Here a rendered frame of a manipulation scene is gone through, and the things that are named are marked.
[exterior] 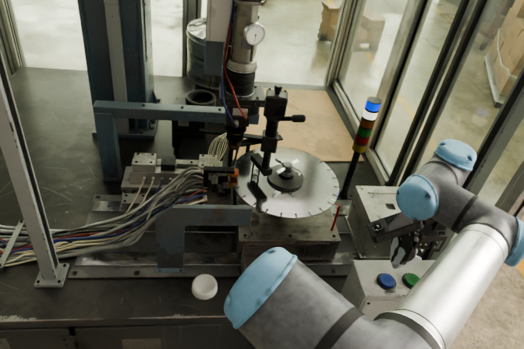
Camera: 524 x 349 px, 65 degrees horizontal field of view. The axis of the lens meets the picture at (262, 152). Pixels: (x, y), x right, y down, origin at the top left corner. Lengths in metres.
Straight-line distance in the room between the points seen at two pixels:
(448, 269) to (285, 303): 0.25
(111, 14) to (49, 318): 0.92
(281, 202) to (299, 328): 0.71
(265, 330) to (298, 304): 0.05
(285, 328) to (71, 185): 1.16
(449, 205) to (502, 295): 1.88
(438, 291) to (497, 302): 1.99
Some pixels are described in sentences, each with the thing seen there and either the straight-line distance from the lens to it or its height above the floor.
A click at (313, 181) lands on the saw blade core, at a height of 0.95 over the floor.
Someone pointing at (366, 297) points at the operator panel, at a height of 0.89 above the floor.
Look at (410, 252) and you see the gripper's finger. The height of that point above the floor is 1.07.
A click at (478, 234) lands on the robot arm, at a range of 0.73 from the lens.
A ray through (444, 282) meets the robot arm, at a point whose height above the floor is 1.31.
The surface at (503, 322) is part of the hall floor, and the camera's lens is 2.52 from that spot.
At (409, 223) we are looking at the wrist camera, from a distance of 0.95.
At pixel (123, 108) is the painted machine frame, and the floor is 1.04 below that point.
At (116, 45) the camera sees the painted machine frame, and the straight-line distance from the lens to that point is 1.54.
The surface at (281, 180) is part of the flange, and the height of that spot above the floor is 0.96.
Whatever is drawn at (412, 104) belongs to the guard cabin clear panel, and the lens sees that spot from 1.52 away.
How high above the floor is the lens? 1.74
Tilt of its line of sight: 36 degrees down
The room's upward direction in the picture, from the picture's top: 9 degrees clockwise
